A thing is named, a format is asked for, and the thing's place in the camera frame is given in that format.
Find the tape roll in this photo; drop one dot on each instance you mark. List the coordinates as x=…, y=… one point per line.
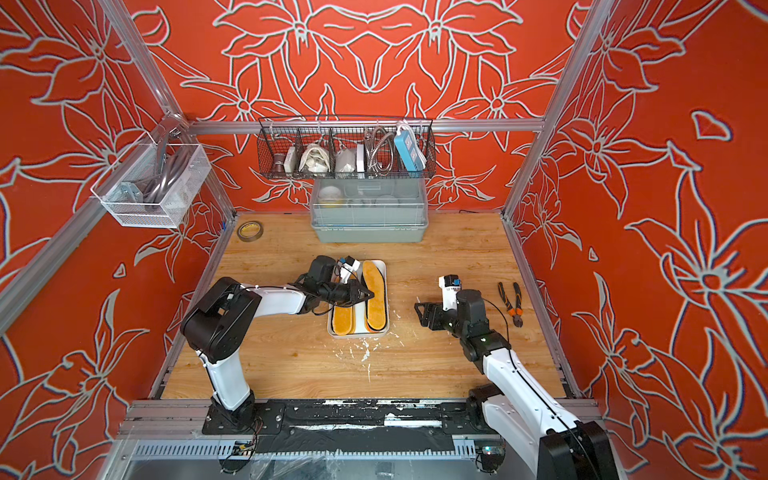
x=250, y=231

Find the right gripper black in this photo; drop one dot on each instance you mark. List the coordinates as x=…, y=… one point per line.
x=431, y=308

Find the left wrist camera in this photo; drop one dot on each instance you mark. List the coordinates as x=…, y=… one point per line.
x=347, y=269

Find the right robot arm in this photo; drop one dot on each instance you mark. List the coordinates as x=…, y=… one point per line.
x=552, y=442

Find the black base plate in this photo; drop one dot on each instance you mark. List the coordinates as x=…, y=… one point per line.
x=271, y=417

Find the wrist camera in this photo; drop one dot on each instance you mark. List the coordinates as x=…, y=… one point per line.
x=347, y=269
x=450, y=285

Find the clear plastic wall basket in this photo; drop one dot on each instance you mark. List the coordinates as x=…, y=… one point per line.
x=154, y=183

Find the white cloth in basket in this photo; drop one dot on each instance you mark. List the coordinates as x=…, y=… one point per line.
x=315, y=159

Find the orange handled pliers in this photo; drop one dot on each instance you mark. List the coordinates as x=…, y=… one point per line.
x=512, y=306

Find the yellow insole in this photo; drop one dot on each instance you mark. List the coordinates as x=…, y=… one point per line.
x=343, y=320
x=376, y=311

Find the grey lidded storage bin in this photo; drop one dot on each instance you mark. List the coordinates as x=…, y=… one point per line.
x=369, y=210

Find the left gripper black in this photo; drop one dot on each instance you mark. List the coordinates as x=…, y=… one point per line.
x=353, y=289

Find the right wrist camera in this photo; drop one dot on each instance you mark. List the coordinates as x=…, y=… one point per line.
x=450, y=285

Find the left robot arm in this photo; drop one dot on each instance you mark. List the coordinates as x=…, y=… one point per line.
x=216, y=326

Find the white storage tray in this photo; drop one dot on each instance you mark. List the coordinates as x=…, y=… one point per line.
x=361, y=330

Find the black wire wall basket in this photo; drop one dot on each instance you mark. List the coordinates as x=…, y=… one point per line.
x=361, y=147

